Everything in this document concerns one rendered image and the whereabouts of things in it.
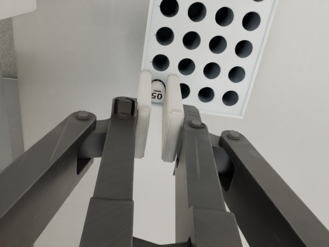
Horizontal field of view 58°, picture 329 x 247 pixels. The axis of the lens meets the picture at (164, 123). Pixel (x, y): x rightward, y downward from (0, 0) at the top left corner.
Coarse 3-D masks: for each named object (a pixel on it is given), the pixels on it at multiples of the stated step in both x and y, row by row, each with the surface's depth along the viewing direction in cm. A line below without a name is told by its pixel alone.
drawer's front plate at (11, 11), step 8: (0, 0) 13; (8, 0) 14; (16, 0) 14; (24, 0) 15; (32, 0) 16; (0, 8) 13; (8, 8) 14; (16, 8) 14; (24, 8) 15; (32, 8) 16; (0, 16) 13; (8, 16) 14
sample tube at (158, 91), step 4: (156, 80) 22; (160, 80) 22; (152, 84) 21; (156, 84) 21; (160, 84) 21; (152, 88) 21; (156, 88) 21; (160, 88) 21; (164, 88) 22; (152, 92) 21; (156, 92) 21; (160, 92) 21; (164, 92) 21; (152, 96) 21; (156, 96) 21; (160, 96) 21; (164, 96) 21; (152, 100) 21; (156, 100) 21; (160, 100) 21
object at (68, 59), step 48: (48, 0) 23; (96, 0) 23; (144, 0) 23; (288, 0) 23; (48, 48) 24; (96, 48) 24; (288, 48) 25; (48, 96) 26; (96, 96) 26; (288, 96) 27; (288, 144) 29; (144, 192) 31; (48, 240) 34
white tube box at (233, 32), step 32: (160, 0) 20; (192, 0) 20; (224, 0) 20; (256, 0) 21; (160, 32) 24; (192, 32) 24; (224, 32) 21; (256, 32) 21; (160, 64) 24; (192, 64) 23; (224, 64) 22; (256, 64) 21; (192, 96) 23; (224, 96) 25
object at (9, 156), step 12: (0, 60) 17; (0, 72) 17; (0, 84) 17; (0, 96) 17; (0, 108) 17; (0, 120) 17; (0, 132) 18; (0, 144) 18; (0, 156) 18; (0, 168) 18
